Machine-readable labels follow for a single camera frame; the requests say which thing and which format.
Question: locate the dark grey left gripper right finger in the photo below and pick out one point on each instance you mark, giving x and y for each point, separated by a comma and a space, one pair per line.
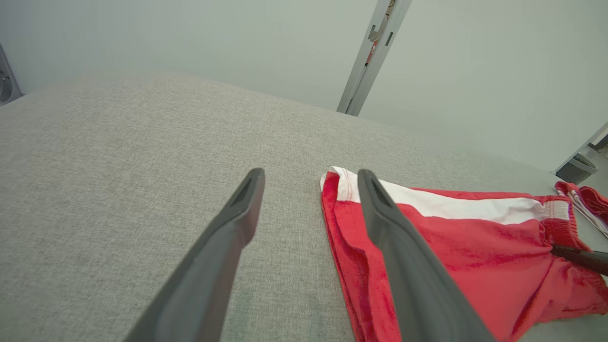
418, 275

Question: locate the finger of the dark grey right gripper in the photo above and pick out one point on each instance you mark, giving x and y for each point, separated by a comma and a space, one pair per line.
586, 259

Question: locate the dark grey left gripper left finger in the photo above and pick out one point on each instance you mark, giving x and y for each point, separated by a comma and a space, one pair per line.
213, 256

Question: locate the red and white T-shirt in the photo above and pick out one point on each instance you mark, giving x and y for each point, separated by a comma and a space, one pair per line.
593, 202

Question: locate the red Bulls print garment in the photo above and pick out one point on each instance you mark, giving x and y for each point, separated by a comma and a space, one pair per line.
479, 261

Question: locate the dark grey bin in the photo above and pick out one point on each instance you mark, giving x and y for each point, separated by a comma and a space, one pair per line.
577, 170

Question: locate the white door frame post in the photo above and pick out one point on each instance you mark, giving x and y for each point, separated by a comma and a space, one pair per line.
586, 145

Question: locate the grey aluminium wall post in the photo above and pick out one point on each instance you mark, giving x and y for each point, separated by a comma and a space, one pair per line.
370, 61

